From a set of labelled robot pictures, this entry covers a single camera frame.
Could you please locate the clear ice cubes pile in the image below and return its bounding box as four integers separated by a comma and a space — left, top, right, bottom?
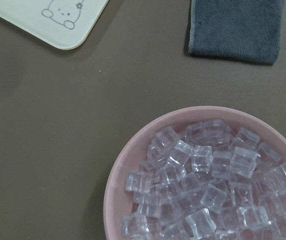
121, 119, 286, 240

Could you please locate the pink bowl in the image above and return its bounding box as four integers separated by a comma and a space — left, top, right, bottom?
103, 106, 286, 240

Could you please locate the cream plastic tray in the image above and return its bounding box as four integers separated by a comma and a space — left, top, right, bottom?
0, 0, 108, 50

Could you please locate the grey folded cloth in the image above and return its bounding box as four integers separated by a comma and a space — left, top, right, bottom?
188, 0, 284, 65

